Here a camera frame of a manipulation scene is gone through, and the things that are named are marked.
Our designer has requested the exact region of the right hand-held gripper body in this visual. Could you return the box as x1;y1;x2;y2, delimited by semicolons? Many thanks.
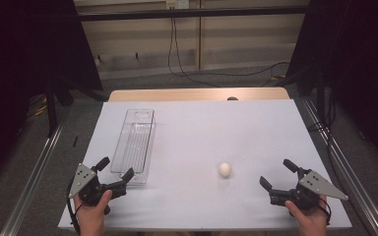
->
269;167;349;210

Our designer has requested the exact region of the white table mat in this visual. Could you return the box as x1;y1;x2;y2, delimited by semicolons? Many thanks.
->
58;99;352;230

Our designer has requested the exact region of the black hanging cable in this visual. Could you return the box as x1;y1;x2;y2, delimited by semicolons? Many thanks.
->
167;17;221;89

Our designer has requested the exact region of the black floor cable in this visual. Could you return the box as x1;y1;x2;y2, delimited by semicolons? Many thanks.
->
190;61;290;79

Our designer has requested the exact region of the white wall socket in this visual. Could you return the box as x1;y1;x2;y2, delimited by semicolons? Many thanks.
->
165;0;191;10

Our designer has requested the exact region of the metal floor rail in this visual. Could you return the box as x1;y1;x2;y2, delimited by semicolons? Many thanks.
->
0;111;71;236
300;97;378;236

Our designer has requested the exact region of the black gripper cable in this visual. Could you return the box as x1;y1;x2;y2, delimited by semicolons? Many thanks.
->
318;196;333;227
66;178;81;236

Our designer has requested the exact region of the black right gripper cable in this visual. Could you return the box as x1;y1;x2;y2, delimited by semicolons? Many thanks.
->
318;196;333;227

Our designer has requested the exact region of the clear plastic egg tray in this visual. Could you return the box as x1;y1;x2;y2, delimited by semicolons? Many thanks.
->
109;108;157;185

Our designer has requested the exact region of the white egg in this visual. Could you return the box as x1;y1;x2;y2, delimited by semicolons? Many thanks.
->
218;161;232;179

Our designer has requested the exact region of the person's right hand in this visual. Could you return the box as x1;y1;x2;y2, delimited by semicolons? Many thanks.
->
284;196;329;236

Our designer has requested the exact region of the person's left hand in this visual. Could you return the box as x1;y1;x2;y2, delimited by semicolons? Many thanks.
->
73;190;113;236

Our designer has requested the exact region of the black curtain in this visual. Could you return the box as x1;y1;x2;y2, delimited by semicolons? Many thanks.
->
0;0;103;190
283;0;378;173

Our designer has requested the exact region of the black horizontal bar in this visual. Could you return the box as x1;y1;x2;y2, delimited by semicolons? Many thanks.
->
78;5;309;22

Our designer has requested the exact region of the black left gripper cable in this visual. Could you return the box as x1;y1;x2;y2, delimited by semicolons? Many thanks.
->
66;178;81;236

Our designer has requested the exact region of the yellow cable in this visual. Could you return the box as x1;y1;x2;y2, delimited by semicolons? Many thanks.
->
29;93;47;118

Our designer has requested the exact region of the black stand leg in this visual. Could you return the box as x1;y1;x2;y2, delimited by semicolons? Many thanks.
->
315;70;329;126
44;83;59;138

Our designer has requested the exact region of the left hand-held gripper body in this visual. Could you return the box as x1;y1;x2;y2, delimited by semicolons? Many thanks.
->
68;162;128;207

